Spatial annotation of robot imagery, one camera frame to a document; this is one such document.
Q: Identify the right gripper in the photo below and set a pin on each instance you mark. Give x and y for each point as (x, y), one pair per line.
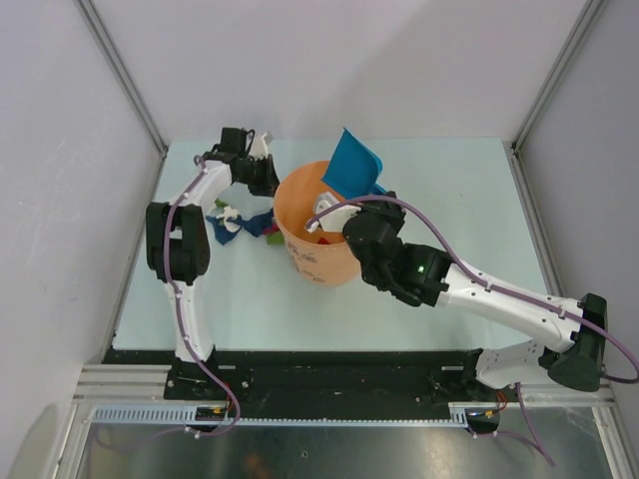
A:
(386, 211)

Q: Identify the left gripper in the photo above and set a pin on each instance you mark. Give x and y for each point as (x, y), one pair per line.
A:
(270, 184)

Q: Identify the orange plastic bucket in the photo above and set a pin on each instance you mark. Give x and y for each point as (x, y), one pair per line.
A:
(329, 265)

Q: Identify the blue plastic dustpan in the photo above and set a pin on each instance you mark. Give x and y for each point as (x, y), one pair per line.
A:
(353, 169)

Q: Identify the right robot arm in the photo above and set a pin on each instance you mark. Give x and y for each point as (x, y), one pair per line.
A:
(565, 335)

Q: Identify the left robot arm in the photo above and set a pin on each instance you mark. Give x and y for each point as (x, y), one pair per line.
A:
(178, 250)

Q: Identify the white paper scrap centre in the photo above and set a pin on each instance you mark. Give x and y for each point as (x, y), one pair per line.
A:
(227, 219)

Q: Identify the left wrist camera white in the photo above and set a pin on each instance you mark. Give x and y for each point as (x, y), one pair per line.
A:
(259, 148)

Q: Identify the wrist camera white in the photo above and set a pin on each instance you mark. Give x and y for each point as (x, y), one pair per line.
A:
(259, 148)
(329, 214)

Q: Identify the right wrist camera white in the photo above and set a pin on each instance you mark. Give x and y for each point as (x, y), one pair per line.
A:
(329, 214)

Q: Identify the left aluminium corner post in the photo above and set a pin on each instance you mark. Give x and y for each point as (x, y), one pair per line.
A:
(115, 61)

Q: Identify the aluminium corner post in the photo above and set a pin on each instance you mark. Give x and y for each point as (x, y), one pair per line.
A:
(115, 61)
(568, 53)

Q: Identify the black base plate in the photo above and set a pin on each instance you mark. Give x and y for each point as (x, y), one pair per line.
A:
(344, 383)

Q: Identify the white cable duct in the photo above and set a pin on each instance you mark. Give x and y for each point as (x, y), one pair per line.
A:
(205, 415)

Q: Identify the aluminium frame rail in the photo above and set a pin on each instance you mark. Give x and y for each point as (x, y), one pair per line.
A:
(145, 384)

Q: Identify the right aluminium corner post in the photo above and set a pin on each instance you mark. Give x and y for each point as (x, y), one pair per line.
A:
(568, 53)

